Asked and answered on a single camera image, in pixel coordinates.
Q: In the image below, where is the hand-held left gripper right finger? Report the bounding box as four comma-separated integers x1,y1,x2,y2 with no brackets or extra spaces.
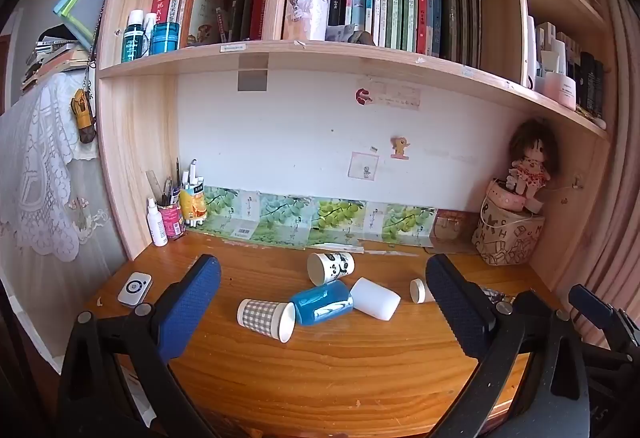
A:
425,253,592,438

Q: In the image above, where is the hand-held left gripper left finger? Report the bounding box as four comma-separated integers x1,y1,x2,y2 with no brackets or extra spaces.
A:
57,254,222,438

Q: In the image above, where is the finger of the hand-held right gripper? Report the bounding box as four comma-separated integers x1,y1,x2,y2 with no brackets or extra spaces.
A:
568,284,615,344

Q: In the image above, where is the blue glossy cup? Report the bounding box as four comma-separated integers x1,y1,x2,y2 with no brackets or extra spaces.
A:
290,279,355,326

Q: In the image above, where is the small white cup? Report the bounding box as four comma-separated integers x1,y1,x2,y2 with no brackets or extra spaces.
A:
410,278,436,304

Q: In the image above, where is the checked paper cup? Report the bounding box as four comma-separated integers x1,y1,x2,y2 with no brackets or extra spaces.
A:
237,299,297,344

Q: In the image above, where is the plain white cup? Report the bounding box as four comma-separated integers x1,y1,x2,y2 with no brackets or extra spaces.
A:
349,277,402,322

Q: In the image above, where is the panda print cup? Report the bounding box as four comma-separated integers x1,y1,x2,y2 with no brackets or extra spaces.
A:
307,251,356,287

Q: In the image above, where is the small dark patterned packet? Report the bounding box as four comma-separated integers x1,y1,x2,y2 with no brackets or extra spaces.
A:
479,286,514,305

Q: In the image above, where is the white round-button device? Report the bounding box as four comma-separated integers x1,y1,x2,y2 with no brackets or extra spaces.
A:
117,272,153,307

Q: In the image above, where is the white spray bottle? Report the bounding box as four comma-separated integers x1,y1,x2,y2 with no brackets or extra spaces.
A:
146,198,169,247

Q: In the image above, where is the pink pen holder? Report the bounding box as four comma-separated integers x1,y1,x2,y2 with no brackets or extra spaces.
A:
157,200,187,239

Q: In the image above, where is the brown printed card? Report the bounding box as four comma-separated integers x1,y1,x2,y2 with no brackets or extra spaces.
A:
431,210,477,255

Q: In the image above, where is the letter print fabric basket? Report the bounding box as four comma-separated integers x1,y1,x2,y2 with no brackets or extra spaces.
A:
472,204,547,267

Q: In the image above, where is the orange print pen holder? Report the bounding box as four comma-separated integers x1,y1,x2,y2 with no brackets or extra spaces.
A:
179,177,208,227

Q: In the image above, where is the grape print paper box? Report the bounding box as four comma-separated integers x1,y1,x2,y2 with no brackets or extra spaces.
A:
362,200,437,247
309,197,370,249
249,192,317,247
200,185,262,240

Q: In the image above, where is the clear plastic ruler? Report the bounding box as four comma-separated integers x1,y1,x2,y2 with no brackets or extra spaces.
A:
146,170,163,209

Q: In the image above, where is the pink round box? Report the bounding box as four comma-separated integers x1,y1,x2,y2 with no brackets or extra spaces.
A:
487,178,527,213

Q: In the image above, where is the brown-haired rag doll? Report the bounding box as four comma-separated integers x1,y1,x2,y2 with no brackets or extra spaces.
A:
505,118,561,215

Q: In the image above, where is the wooden bookshelf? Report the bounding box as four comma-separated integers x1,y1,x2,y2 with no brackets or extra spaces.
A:
95,0,617,264

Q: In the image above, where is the white lace cloth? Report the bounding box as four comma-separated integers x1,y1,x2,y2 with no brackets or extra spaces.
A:
0,72,127,265

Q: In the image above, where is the pink cosmetic jar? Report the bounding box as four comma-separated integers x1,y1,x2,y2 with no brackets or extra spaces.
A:
543,71,579,110

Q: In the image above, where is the row of cosmetic containers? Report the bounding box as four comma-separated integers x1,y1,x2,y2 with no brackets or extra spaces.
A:
522,15,609,130

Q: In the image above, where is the blue jar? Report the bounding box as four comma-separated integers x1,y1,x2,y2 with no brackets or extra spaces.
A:
150,22,181,55

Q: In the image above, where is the teal bottle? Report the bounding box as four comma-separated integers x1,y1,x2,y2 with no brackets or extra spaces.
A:
121,9,151,64

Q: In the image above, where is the stack of books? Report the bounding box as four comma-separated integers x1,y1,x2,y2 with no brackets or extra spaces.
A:
20,23,95,92

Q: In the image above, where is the row of books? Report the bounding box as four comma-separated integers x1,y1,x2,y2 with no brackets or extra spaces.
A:
151,0,272,50
326,0,484,69

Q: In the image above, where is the orange cartoon wall sticker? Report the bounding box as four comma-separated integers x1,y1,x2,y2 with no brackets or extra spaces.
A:
390,135,412,161

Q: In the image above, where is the pink square wall sticker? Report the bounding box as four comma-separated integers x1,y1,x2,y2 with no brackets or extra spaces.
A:
348,151,376,180

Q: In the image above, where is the yellow hanging keychain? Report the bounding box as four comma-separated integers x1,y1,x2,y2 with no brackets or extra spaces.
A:
70,88,97,145

